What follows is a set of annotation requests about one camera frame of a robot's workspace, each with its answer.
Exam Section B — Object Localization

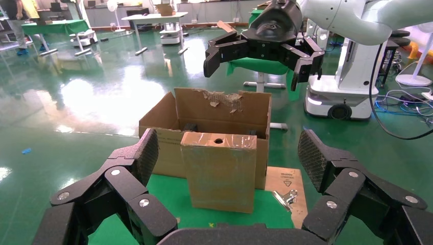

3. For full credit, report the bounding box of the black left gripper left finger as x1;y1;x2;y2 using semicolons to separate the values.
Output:
32;128;178;245

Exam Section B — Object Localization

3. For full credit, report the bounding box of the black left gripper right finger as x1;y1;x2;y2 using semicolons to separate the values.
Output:
297;129;433;245

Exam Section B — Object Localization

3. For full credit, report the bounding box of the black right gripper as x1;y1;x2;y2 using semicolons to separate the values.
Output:
203;0;325;92

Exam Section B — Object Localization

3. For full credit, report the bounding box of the small cardboard box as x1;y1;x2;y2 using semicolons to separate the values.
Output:
180;132;258;214

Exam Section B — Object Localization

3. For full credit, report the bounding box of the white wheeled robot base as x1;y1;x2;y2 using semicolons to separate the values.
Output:
303;37;379;120

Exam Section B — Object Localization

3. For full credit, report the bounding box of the loose cardboard piece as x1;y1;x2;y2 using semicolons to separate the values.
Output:
216;20;237;35

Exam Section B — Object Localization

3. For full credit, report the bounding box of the large open cardboard carton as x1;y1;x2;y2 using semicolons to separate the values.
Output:
138;88;272;191

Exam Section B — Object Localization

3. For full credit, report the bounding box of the brown cardboard box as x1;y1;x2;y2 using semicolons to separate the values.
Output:
155;3;177;17

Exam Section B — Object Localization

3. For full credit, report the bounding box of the green cloth covered table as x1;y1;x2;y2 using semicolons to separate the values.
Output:
20;19;92;57
226;8;302;102

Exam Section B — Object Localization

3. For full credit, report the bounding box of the silver binder clip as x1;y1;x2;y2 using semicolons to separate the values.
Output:
272;189;299;213

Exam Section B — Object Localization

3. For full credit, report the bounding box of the white mobile base unit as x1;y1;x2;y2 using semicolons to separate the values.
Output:
69;30;99;47
159;22;185;45

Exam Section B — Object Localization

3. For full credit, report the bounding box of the white table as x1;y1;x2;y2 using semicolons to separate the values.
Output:
121;12;189;57

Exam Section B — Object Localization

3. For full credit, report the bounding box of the white fan stand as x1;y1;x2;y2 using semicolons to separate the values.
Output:
395;32;433;88

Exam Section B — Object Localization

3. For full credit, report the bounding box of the black stool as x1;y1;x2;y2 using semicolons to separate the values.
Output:
378;30;412;85

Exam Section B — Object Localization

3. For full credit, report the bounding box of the white standing fan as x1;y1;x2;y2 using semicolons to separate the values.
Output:
106;0;127;34

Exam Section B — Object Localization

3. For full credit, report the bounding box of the person in black shirt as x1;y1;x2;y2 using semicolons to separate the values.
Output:
0;0;31;57

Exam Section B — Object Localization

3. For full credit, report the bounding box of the person in yellow coat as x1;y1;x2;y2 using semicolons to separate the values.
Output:
21;0;49;53

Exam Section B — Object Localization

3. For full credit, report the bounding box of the blue floor cable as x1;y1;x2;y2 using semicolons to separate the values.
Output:
374;98;433;118

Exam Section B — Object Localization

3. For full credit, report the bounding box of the white floor cable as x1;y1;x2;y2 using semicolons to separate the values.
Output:
377;86;433;128

